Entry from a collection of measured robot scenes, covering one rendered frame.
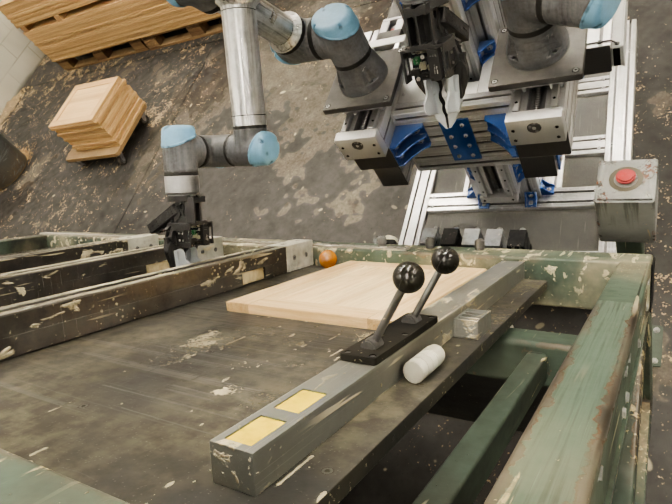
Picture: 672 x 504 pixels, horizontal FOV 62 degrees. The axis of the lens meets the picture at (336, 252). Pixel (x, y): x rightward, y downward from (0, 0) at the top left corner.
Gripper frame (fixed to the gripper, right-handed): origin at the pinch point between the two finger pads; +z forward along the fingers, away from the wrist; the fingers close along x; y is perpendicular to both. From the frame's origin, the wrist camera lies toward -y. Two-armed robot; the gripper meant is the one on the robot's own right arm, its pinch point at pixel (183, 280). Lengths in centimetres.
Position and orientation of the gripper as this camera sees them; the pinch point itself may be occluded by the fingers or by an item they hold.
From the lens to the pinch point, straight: 135.0
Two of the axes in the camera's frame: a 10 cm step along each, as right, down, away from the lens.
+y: 8.5, 0.5, -5.2
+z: 0.4, 9.9, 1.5
